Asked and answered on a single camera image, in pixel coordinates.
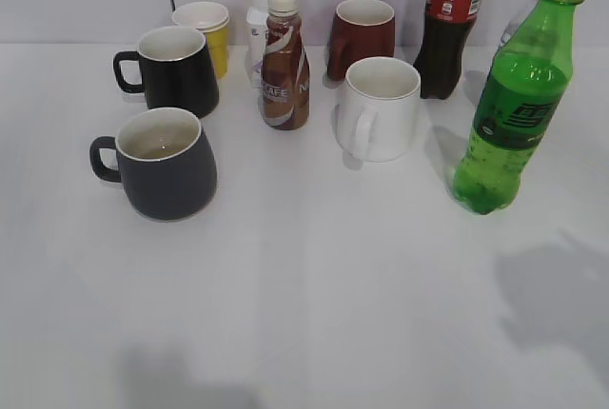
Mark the black ceramic mug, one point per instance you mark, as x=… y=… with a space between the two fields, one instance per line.
x=176 y=70

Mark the dark grey ceramic mug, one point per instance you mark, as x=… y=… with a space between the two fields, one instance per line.
x=163 y=160

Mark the dark red ceramic mug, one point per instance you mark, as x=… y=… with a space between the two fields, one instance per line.
x=360 y=29

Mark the green plastic soda bottle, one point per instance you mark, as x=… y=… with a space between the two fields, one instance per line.
x=528 y=76

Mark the white yogurt drink carton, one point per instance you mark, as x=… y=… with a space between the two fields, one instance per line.
x=256 y=31

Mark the cola bottle red label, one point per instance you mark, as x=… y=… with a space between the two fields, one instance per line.
x=447 y=24

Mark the yellow paper cup stack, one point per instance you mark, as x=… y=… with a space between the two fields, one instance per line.
x=211 y=19

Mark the brown Nescafe coffee bottle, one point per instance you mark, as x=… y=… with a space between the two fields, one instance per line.
x=285 y=70

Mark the white ceramic mug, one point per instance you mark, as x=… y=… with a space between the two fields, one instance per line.
x=377 y=109

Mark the clear water bottle green label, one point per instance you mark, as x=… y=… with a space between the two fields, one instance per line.
x=516 y=21

